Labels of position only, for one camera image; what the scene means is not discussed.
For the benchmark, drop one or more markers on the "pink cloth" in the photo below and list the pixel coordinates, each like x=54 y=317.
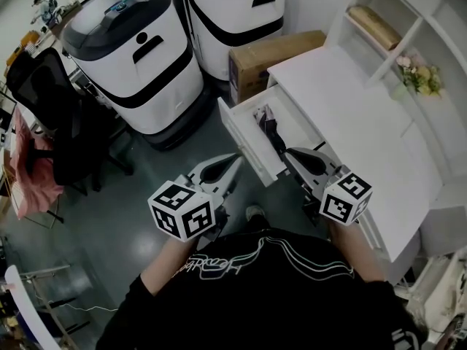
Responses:
x=33 y=173

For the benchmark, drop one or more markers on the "golden brown box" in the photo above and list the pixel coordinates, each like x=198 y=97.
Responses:
x=374 y=26

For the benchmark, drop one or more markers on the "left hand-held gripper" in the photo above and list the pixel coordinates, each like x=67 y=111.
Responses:
x=182 y=210

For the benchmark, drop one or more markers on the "teal tool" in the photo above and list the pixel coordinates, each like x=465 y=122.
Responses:
x=122 y=3

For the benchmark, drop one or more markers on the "brown cardboard box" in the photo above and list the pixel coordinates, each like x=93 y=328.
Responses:
x=270 y=53

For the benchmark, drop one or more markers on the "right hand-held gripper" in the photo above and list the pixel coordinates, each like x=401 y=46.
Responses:
x=344 y=199

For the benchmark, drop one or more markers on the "person's black printed shirt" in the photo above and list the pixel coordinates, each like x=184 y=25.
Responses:
x=262 y=297

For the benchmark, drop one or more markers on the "white desk with shelf unit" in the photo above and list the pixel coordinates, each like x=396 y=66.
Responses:
x=365 y=115

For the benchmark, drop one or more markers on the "black office chair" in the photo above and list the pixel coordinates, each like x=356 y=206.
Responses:
x=62 y=115

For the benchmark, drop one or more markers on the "person's shoe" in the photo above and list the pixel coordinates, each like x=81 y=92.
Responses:
x=255 y=213

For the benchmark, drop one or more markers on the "person's right forearm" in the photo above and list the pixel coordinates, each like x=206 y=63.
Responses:
x=355 y=253

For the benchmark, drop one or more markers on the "pastel flower bouquet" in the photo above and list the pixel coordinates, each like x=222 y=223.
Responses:
x=421 y=77

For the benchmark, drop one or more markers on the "white and black robot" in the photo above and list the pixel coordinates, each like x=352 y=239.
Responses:
x=146 y=71
x=233 y=16

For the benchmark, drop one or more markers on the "dark umbrella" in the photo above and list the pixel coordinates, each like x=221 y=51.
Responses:
x=270 y=126

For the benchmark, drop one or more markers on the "person's left forearm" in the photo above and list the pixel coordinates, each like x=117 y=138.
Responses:
x=166 y=264

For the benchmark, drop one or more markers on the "white drawer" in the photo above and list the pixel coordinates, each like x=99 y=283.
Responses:
x=251 y=122

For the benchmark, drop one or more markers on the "white curved chair back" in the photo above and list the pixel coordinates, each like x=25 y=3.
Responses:
x=25 y=305

